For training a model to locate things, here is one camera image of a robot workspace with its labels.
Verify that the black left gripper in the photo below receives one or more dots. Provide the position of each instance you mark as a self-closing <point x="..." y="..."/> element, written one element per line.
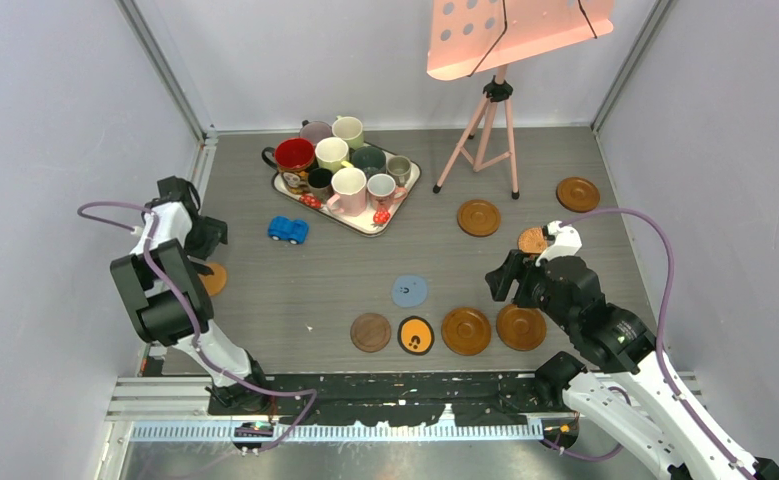
<point x="216" y="233"/>

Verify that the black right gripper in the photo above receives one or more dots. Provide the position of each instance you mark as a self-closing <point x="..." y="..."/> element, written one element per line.
<point x="499" y="280"/>

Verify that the woven orange rattan coaster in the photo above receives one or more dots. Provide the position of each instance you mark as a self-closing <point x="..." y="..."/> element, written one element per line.
<point x="532" y="241"/>

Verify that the plain orange round coaster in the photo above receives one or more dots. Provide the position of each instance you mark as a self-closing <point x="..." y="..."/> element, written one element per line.
<point x="215" y="279"/>

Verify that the glossy brown grooved wooden coaster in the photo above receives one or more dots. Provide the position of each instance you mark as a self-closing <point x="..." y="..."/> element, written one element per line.
<point x="522" y="329"/>

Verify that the blue smiley foam coaster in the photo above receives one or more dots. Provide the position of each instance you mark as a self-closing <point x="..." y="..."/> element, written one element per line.
<point x="409" y="291"/>

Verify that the dark brown wooden coaster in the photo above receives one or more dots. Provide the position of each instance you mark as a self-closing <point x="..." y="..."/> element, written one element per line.
<point x="370" y="332"/>

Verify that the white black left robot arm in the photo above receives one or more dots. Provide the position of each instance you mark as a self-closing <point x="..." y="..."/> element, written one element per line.
<point x="165" y="286"/>

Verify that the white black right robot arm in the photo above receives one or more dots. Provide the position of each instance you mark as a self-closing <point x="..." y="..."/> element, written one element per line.
<point x="620" y="377"/>

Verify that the orange black-rimmed coaster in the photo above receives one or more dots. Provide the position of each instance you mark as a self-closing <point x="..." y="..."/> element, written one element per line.
<point x="415" y="336"/>

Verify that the blue toy car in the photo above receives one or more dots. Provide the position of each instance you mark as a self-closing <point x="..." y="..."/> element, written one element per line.
<point x="284" y="229"/>

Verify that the red black mug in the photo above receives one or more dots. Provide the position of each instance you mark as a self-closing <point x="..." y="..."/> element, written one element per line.
<point x="293" y="159"/>

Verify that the black small mug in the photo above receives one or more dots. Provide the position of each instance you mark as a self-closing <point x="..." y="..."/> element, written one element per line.
<point x="320" y="184"/>

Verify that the mauve mug at back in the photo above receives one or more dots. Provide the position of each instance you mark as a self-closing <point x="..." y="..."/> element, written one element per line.
<point x="315" y="131"/>

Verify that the cream white mug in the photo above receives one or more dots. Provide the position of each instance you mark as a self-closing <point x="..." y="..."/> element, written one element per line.
<point x="332" y="153"/>

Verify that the grey small mug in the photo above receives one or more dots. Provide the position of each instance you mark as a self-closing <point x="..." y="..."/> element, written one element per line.
<point x="400" y="169"/>

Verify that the white serving tray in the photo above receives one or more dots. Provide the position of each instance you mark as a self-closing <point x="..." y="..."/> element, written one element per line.
<point x="370" y="223"/>

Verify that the dark teal mug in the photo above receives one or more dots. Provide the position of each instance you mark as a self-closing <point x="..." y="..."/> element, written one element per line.
<point x="370" y="159"/>

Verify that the pale green mug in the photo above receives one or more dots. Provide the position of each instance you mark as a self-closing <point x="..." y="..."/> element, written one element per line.
<point x="350" y="129"/>

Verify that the pink music stand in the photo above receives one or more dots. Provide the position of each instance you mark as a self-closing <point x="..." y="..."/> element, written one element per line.
<point x="470" y="37"/>

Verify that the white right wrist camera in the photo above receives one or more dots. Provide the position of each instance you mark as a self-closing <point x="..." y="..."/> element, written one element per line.
<point x="563" y="240"/>

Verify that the pink handled floral mug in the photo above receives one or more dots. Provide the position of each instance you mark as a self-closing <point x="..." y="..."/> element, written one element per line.
<point x="384" y="192"/>

